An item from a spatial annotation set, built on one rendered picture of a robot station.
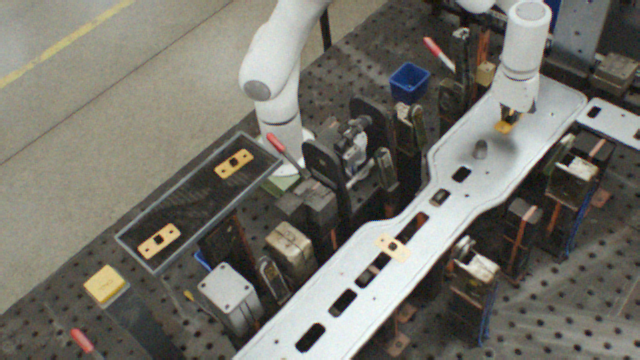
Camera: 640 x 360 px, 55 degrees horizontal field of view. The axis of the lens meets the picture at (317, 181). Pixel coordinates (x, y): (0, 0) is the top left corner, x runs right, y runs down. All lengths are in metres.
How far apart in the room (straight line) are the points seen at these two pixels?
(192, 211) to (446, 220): 0.57
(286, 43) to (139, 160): 1.75
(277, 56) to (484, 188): 0.58
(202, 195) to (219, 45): 2.26
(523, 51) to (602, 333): 0.73
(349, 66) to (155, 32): 1.80
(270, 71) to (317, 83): 0.69
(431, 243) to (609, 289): 0.55
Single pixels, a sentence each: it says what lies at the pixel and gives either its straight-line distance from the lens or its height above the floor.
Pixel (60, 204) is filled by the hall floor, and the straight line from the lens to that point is 3.10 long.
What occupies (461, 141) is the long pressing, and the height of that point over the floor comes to 1.00.
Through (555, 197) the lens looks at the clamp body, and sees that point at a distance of 1.58.
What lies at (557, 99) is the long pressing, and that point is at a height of 1.00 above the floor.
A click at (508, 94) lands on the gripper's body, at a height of 1.12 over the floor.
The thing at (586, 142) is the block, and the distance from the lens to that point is 1.64.
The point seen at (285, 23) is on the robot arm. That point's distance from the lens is 1.43.
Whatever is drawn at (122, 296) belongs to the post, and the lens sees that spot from 1.30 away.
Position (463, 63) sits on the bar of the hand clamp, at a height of 1.12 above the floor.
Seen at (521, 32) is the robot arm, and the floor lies 1.32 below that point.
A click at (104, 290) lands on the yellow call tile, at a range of 1.29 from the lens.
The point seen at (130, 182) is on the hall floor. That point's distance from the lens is 3.02.
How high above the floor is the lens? 2.19
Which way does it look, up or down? 53 degrees down
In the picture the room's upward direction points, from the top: 11 degrees counter-clockwise
